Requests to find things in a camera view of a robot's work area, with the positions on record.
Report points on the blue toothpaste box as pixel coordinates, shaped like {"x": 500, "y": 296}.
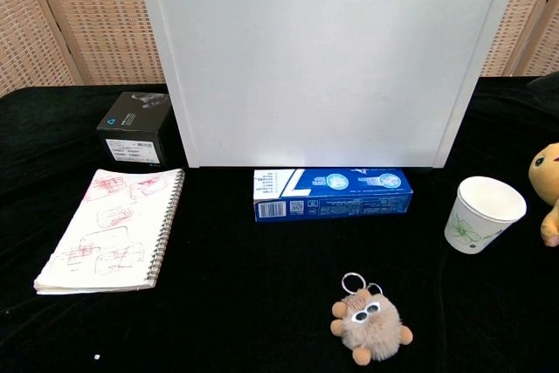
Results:
{"x": 332, "y": 205}

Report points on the large white board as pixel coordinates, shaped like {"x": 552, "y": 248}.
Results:
{"x": 305, "y": 63}

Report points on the black tablecloth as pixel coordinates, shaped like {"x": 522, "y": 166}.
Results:
{"x": 244, "y": 303}

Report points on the black product box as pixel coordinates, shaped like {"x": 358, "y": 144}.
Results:
{"x": 131, "y": 128}

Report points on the spiral notebook with red drawings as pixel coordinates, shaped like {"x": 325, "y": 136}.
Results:
{"x": 109, "y": 233}

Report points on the paper cup with green flower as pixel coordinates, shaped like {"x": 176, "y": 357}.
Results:
{"x": 476, "y": 224}

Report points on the woven folding screen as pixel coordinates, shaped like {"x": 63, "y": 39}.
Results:
{"x": 100, "y": 19}
{"x": 533, "y": 10}

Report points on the yellow plush toy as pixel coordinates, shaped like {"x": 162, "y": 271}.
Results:
{"x": 546, "y": 167}

